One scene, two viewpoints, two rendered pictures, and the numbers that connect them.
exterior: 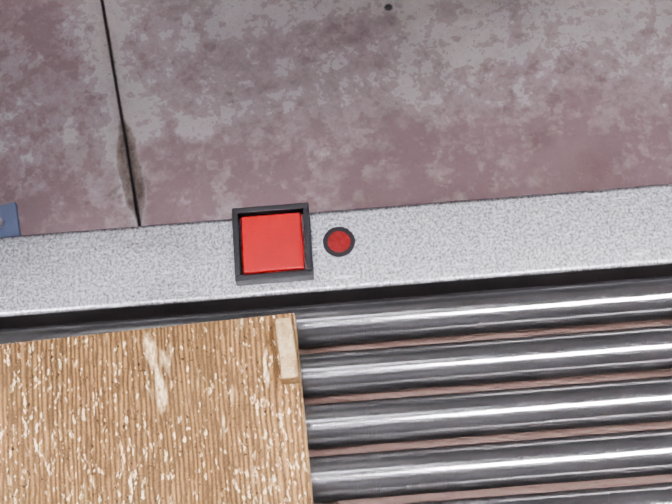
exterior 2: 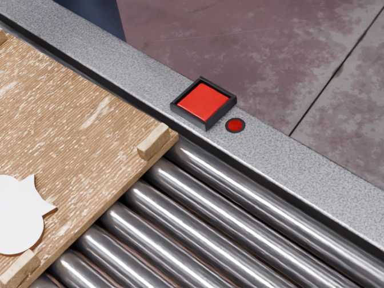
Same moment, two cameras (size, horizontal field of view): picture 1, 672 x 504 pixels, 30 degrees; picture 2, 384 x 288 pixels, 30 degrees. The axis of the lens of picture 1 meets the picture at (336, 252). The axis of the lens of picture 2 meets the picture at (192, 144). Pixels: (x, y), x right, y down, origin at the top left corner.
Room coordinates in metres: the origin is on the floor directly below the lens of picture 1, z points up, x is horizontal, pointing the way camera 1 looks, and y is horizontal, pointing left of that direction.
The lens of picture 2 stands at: (-0.08, -0.50, 1.76)
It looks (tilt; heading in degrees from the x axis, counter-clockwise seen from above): 50 degrees down; 49
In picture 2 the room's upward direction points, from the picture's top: 10 degrees counter-clockwise
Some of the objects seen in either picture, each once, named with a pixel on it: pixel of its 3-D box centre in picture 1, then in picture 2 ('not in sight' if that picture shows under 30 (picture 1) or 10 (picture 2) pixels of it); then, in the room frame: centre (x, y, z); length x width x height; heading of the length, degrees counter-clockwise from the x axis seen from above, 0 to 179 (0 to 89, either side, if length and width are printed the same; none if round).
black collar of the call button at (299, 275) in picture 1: (272, 244); (203, 103); (0.44, 0.06, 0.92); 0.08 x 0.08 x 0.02; 0
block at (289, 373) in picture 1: (287, 351); (154, 142); (0.32, 0.05, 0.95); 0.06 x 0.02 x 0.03; 1
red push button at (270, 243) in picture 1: (272, 244); (203, 104); (0.44, 0.06, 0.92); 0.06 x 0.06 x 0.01; 0
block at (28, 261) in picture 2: not in sight; (19, 270); (0.05, 0.05, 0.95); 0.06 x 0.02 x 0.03; 1
